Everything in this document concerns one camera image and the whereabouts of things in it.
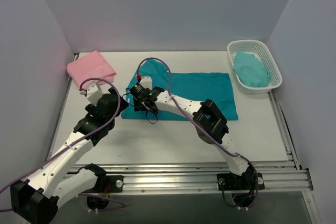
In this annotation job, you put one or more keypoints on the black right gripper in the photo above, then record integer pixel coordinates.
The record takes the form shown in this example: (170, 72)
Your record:
(137, 91)

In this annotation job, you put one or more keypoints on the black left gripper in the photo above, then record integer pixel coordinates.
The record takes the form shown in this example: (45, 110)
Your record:
(115, 92)

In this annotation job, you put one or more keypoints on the teal t shirt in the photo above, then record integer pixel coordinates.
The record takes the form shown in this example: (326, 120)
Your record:
(196, 86)

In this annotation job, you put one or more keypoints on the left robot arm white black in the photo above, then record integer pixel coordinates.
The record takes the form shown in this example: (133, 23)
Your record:
(37, 197)

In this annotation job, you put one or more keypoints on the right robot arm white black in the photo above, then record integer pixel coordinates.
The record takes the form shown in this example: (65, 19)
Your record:
(211, 125)

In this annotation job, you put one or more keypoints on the folded pink t shirt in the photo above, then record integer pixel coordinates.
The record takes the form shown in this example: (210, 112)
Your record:
(91, 65)

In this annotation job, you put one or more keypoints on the light green t shirt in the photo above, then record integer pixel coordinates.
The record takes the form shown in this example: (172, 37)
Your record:
(250, 70)

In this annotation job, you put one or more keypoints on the white plastic basket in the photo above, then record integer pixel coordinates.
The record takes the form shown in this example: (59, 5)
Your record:
(263, 54)

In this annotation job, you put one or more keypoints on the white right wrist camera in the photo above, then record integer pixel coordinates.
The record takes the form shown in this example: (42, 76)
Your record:
(145, 81)

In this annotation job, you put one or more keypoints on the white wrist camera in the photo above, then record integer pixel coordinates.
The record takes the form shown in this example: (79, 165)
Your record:
(145, 81)
(93, 93)

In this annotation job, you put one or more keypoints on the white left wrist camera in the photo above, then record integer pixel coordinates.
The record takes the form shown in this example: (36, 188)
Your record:
(93, 93)

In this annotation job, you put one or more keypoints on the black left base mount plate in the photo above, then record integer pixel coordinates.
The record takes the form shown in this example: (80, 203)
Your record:
(107, 184)

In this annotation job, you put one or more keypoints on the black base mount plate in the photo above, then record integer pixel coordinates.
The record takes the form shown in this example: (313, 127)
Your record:
(107, 184)
(230, 181)

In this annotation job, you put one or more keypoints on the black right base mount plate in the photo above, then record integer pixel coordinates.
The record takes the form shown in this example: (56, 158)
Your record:
(230, 181)

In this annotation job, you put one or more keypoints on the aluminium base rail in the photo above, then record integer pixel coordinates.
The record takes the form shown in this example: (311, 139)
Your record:
(201, 178)

